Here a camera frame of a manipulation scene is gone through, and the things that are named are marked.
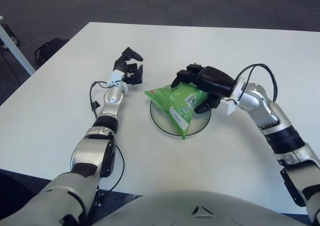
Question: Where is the black floor cable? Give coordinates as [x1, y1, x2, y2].
[0, 48, 21, 87]

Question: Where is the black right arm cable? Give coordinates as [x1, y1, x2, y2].
[234, 63, 278, 103]

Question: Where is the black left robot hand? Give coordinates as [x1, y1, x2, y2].
[112, 46, 145, 86]

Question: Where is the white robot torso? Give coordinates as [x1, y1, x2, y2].
[94, 189, 308, 226]

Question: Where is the black bag on floor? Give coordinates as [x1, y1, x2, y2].
[34, 38, 70, 64]

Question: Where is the white plate with black rim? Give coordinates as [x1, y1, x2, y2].
[149, 99, 212, 138]

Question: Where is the black floor device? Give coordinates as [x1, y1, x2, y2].
[0, 23, 21, 48]

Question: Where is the white table leg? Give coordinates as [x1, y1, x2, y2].
[0, 15, 36, 76]

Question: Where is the metal bracket with screws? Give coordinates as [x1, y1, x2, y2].
[93, 189, 105, 208]

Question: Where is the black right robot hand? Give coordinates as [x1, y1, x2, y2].
[170, 63, 237, 115]

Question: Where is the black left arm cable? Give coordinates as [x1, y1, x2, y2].
[89, 80, 125, 193]

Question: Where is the green snack bag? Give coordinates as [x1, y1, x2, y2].
[144, 82, 211, 141]

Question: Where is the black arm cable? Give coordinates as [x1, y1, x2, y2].
[89, 80, 125, 193]
[234, 63, 278, 103]

